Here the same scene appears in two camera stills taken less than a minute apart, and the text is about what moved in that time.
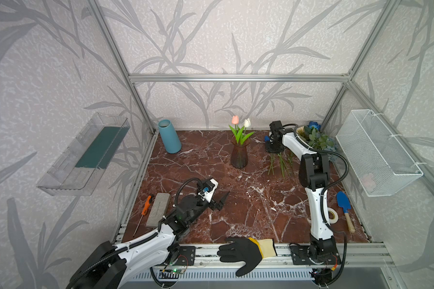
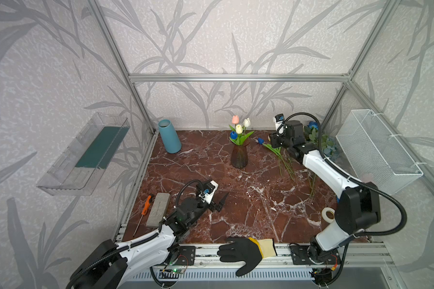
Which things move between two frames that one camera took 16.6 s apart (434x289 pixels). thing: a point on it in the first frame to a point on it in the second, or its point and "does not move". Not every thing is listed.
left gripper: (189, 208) does not move
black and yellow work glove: (250, 251) does not move
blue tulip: (267, 138) to (233, 135)
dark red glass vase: (239, 157) does not move
